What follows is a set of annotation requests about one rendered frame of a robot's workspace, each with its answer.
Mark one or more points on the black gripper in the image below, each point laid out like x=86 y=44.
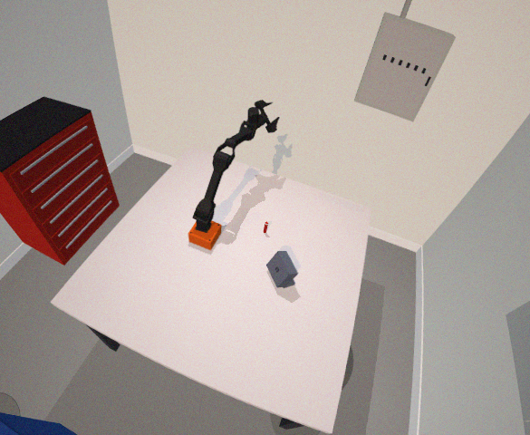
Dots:
x=262 y=118

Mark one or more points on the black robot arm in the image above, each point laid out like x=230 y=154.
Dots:
x=221 y=161

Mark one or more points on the grey square panel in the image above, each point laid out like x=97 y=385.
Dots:
x=282 y=269

